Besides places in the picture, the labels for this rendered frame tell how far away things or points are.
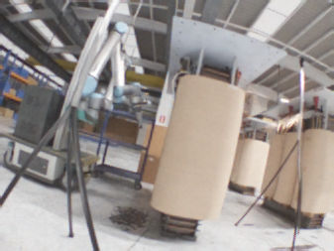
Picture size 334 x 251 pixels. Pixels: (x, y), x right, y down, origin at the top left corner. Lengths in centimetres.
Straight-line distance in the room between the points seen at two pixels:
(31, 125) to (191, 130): 141
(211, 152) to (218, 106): 28
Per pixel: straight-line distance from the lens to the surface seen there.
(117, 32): 172
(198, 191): 116
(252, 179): 403
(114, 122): 246
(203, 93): 118
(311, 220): 258
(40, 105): 186
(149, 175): 296
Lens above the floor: 59
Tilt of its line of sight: 7 degrees up
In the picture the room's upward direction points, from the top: 13 degrees clockwise
